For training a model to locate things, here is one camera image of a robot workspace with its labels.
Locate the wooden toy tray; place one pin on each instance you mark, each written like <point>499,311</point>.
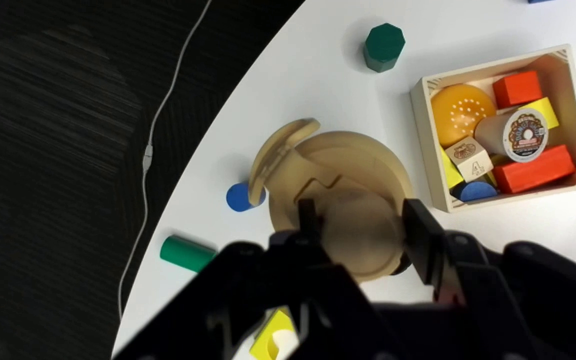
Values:
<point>428,147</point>

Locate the long red wooden block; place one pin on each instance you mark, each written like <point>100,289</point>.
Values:
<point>535,171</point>

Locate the orange toy bun dome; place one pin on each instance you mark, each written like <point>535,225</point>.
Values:
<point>461,110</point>

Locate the small red wooden block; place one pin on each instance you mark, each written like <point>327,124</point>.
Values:
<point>516,89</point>

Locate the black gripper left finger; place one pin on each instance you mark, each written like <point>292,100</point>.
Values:
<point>310,226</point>

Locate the green octagonal wooden block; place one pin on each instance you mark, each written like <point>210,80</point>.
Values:
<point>382,48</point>

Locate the green wooden cylinder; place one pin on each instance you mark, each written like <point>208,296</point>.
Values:
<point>185,252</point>

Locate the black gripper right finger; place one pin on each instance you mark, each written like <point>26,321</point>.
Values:
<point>428,247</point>

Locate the blue round wooden block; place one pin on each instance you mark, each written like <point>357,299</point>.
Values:
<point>479,193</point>

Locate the yellow wooden block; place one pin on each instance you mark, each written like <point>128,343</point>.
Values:
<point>546,112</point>
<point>272,337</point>
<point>450,172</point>

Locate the printed wooden cube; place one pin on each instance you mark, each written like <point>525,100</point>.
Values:
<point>469,158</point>

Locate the blue wooden cylinder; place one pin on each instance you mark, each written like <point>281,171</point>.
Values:
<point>239,198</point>

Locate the donut print coffee pod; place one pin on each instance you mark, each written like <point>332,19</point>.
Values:
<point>520,133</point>

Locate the wooden round toy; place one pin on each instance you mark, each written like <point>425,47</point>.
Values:
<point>361,233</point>

